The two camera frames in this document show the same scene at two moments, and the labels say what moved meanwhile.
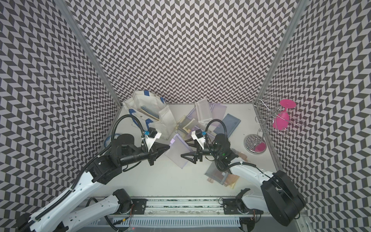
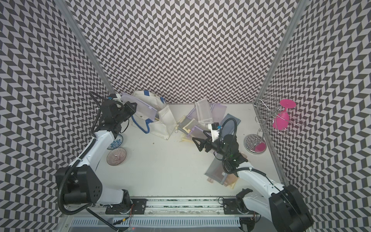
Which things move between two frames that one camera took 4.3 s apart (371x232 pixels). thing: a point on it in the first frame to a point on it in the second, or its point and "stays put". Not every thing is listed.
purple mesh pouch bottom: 178,147 to 141,107
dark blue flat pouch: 231,123 stays put
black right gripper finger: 196,155 to 201,143
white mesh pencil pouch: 203,112 stays put
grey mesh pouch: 214,173 stays put
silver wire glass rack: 271,117 stays put
